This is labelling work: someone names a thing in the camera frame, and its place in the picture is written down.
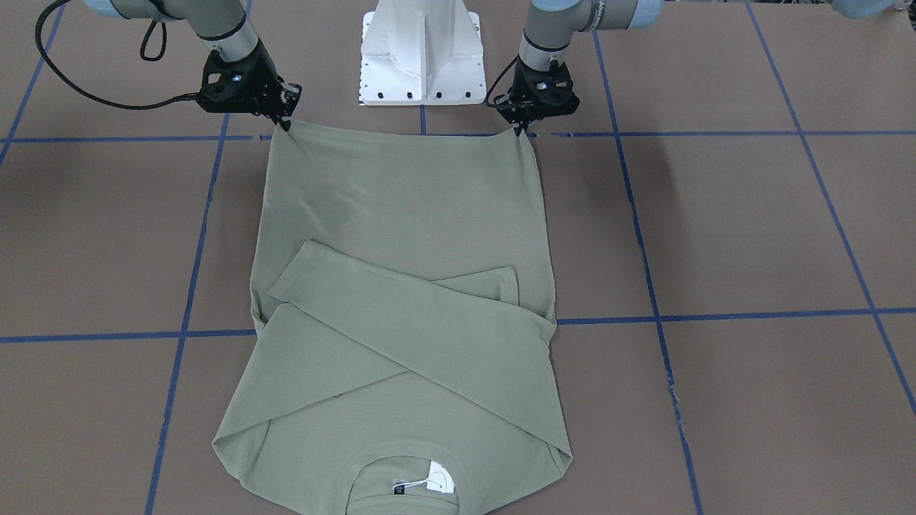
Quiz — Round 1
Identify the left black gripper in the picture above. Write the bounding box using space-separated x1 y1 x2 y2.
494 61 579 137

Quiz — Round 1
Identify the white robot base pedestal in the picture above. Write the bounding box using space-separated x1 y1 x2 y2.
358 1 487 107

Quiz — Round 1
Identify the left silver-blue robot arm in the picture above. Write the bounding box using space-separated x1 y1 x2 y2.
484 1 902 138

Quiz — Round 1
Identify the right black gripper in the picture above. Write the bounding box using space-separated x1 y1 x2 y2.
196 44 302 132

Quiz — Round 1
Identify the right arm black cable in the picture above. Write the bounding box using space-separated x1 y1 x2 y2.
35 0 205 111

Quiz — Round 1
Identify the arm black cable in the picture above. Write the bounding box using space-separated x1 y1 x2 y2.
486 56 520 108
35 0 205 111

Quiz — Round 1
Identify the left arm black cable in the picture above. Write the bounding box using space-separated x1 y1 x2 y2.
486 56 520 108

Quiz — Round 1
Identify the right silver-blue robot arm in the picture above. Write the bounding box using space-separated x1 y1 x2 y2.
85 1 301 131

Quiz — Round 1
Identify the olive green long-sleeve shirt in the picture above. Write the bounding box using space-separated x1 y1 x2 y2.
212 122 573 514

